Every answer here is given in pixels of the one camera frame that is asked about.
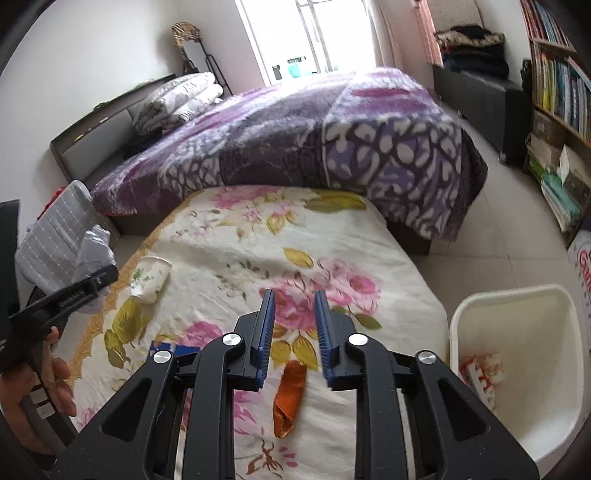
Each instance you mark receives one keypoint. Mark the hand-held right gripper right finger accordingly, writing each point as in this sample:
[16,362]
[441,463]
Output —
[323,337]

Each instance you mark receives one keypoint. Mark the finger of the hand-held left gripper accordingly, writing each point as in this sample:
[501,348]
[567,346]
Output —
[78,290]

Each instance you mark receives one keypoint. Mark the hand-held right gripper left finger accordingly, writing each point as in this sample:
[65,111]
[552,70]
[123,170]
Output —
[267,337]

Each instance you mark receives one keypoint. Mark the white plastic bag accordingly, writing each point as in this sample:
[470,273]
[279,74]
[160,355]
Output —
[94,249]

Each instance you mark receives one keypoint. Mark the orange wrapper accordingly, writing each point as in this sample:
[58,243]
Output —
[291,397]

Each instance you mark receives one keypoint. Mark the white plastic bin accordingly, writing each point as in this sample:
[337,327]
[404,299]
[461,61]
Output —
[531,369]

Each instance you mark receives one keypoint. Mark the person's left hand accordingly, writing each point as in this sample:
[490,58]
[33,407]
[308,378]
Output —
[60,383]

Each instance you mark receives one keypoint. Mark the grey checked chair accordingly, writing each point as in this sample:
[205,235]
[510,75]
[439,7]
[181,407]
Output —
[51,235]

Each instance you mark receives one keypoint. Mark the floral paper cup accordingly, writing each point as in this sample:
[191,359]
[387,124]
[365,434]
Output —
[147,277]

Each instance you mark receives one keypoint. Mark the floral tablecloth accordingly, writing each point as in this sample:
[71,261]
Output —
[258,249]

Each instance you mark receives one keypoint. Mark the red cloth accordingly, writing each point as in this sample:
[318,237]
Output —
[53,198]

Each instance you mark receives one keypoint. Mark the blue snack packet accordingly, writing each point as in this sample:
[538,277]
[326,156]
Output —
[173,348]

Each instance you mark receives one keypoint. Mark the bed headboard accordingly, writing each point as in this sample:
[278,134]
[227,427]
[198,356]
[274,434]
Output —
[92,134]

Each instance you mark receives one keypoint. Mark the red and white wrapper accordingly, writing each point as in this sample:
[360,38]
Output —
[482,378]

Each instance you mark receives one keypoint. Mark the purple patterned blanket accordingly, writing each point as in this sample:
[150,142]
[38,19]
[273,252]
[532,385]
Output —
[286,129]

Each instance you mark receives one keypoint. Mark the folded white floral quilt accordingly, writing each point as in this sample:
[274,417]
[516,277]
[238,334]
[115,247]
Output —
[180,99]

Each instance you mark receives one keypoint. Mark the black metal coat rack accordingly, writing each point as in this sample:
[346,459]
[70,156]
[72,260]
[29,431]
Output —
[210,64]

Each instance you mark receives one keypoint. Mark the printed cardboard box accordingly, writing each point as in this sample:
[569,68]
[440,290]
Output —
[582,277]

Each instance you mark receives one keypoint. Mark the teal container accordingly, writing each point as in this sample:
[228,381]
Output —
[296,68]

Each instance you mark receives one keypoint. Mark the black bench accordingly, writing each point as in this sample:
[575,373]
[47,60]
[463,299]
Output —
[480,101]

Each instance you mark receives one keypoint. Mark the window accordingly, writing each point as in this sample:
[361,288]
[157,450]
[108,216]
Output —
[323,32]

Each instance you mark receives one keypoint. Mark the pile of dark clothes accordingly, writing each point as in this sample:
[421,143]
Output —
[471,50]

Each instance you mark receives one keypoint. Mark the wooden bookshelf with books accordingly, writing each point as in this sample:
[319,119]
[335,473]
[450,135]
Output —
[558,92]

